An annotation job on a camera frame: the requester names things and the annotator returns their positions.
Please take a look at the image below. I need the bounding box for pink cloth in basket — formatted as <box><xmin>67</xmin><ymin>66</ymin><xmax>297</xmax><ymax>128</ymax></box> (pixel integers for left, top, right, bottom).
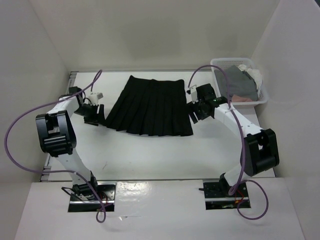
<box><xmin>231</xmin><ymin>94</ymin><xmax>253</xmax><ymax>103</ymax></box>

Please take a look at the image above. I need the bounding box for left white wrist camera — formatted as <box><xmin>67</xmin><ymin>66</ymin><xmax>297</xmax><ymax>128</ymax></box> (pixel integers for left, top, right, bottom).
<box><xmin>88</xmin><ymin>92</ymin><xmax>104</xmax><ymax>105</ymax></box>

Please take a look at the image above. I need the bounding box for grey skirt in basket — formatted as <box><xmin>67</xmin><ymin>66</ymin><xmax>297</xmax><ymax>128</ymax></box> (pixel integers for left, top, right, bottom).
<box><xmin>214</xmin><ymin>65</ymin><xmax>258</xmax><ymax>102</ymax></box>

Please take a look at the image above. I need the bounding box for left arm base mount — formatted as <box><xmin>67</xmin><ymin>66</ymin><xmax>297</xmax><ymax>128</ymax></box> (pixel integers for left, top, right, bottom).
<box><xmin>61</xmin><ymin>181</ymin><xmax>117</xmax><ymax>213</ymax></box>

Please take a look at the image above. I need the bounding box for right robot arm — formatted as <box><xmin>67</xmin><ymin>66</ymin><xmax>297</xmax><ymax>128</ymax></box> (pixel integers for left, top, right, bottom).
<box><xmin>187</xmin><ymin>83</ymin><xmax>280</xmax><ymax>197</ymax></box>

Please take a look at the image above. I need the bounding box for black pleated skirt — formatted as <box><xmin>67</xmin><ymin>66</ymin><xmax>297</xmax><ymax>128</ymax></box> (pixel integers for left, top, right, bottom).
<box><xmin>104</xmin><ymin>75</ymin><xmax>193</xmax><ymax>137</ymax></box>

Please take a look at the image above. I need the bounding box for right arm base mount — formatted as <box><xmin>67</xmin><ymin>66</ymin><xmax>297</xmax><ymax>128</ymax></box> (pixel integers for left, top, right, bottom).
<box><xmin>198</xmin><ymin>180</ymin><xmax>251</xmax><ymax>210</ymax></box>

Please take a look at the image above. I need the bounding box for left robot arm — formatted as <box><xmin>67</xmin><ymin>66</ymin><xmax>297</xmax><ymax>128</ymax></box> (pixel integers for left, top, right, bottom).
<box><xmin>35</xmin><ymin>86</ymin><xmax>105</xmax><ymax>200</ymax></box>

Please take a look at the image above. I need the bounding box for white cloth in basket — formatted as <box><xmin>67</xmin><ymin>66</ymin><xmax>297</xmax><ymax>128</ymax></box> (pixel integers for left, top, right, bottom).
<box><xmin>237</xmin><ymin>64</ymin><xmax>263</xmax><ymax>92</ymax></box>

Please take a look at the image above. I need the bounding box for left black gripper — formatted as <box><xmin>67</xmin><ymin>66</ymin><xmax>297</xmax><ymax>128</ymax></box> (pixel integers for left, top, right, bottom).
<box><xmin>73</xmin><ymin>103</ymin><xmax>107</xmax><ymax>127</ymax></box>

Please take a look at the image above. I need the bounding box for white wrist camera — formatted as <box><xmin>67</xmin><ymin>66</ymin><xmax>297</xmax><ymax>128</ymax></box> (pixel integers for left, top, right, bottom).
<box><xmin>187</xmin><ymin>85</ymin><xmax>199</xmax><ymax>104</ymax></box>
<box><xmin>88</xmin><ymin>92</ymin><xmax>104</xmax><ymax>105</ymax></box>

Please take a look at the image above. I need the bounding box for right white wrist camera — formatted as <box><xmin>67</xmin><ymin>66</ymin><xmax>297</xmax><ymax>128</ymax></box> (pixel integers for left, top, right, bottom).
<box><xmin>187</xmin><ymin>85</ymin><xmax>199</xmax><ymax>104</ymax></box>

